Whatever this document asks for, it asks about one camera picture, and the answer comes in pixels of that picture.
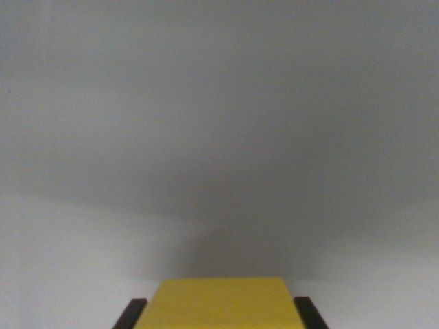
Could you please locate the yellow cube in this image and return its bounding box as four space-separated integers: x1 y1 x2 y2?
134 277 305 329

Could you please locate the grey plastic bin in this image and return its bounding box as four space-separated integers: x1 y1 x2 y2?
0 0 439 329

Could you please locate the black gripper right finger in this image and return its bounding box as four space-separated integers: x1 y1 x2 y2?
293 296 330 329

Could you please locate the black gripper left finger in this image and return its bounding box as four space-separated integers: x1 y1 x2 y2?
112 298 148 329

